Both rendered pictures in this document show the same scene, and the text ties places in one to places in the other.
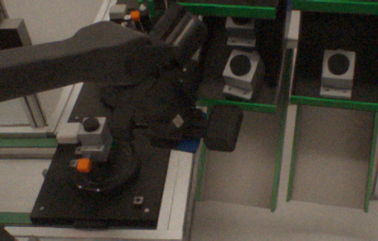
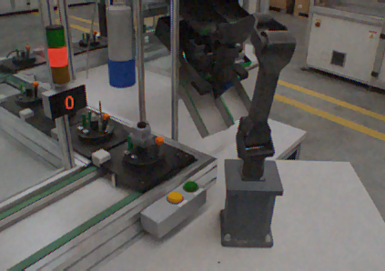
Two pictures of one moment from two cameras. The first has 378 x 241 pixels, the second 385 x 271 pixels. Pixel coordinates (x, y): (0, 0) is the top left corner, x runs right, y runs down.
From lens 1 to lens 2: 1.03 m
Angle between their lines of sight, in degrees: 51
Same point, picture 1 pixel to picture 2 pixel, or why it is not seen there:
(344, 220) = (229, 138)
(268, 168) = (216, 113)
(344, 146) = (230, 95)
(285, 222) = (214, 149)
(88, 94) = (77, 144)
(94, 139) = (147, 131)
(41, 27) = not seen: outside the picture
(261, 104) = not seen: hidden behind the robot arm
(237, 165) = (205, 117)
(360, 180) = (241, 105)
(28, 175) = (92, 192)
